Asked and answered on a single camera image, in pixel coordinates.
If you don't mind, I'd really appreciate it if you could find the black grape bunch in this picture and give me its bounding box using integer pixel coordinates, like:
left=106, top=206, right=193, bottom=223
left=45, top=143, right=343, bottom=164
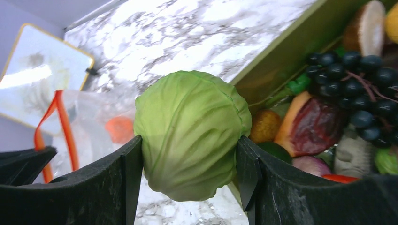
left=304, top=51, right=398, bottom=148

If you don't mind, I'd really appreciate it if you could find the gold framed mirror tray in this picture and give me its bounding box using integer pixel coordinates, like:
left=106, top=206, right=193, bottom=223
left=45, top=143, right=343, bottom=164
left=0, top=23, right=94, bottom=128

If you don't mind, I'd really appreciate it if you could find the red onion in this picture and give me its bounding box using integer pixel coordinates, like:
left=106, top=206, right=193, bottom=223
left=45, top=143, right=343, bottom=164
left=292, top=156, right=332, bottom=177

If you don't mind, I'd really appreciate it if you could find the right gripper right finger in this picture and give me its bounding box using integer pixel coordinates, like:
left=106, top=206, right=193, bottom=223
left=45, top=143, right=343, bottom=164
left=236, top=136, right=398, bottom=225

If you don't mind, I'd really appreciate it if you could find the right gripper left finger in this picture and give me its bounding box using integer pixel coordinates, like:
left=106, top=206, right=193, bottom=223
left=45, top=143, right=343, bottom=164
left=0, top=136, right=143, bottom=225

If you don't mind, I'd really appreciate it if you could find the white garlic bulb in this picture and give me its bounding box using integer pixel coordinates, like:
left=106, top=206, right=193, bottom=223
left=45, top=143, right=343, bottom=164
left=333, top=125, right=376, bottom=179

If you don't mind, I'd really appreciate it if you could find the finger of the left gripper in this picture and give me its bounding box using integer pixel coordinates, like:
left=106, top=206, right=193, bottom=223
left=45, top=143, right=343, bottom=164
left=0, top=146, right=57, bottom=186

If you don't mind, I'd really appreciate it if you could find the olive green plastic bin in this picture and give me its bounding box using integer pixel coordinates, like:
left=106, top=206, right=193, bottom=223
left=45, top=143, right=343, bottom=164
left=228, top=0, right=398, bottom=206

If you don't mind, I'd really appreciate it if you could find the halved fig piece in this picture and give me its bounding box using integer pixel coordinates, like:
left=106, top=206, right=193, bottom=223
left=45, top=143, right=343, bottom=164
left=274, top=91, right=348, bottom=157

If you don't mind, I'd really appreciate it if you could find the coconut half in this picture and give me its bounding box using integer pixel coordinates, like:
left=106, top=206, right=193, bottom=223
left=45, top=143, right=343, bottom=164
left=342, top=0, right=386, bottom=56

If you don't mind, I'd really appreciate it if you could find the yellow orange fruit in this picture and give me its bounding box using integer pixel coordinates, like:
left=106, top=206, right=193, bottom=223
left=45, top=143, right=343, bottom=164
left=384, top=3, right=398, bottom=44

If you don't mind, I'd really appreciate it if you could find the clear zip top bag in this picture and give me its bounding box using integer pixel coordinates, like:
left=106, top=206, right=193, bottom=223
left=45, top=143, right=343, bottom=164
left=34, top=86, right=137, bottom=183

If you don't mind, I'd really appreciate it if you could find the green custard apple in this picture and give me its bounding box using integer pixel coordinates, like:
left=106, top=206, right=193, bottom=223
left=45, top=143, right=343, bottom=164
left=374, top=149, right=398, bottom=175

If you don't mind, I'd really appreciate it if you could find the dark avocado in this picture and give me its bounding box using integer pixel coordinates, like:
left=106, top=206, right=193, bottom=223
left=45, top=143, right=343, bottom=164
left=257, top=142, right=292, bottom=164

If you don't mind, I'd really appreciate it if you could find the brown kiwi fruit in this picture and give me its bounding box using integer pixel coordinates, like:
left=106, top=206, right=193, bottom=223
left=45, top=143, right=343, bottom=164
left=249, top=109, right=282, bottom=143

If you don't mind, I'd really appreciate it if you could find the green cabbage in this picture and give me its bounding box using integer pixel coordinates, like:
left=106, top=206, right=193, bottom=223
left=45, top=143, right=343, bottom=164
left=134, top=71, right=252, bottom=202

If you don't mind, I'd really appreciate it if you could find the orange carrot piece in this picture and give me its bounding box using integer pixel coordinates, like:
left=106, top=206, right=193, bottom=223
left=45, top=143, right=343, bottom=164
left=105, top=116, right=134, bottom=144

